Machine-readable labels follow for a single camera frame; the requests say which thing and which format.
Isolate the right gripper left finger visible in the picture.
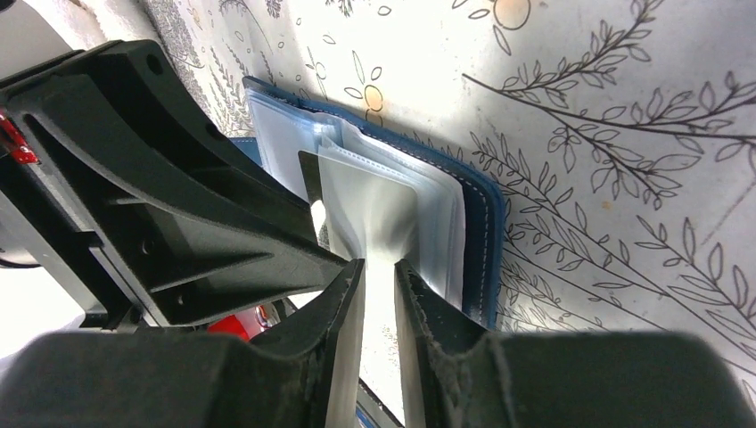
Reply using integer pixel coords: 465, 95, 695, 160
1, 259, 365, 427

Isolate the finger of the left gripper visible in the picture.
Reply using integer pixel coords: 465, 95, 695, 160
93, 40, 316, 241

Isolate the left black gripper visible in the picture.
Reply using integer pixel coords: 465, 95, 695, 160
0, 73, 349, 344

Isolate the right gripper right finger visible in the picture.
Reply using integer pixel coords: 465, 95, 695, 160
395, 260, 755, 427

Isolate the blue leather card holder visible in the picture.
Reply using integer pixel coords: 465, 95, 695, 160
236, 77, 505, 328

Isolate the folded white towel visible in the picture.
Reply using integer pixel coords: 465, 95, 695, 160
25, 0, 162, 49

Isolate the floral patterned bed sheet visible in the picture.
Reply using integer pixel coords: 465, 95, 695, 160
138, 0, 756, 428

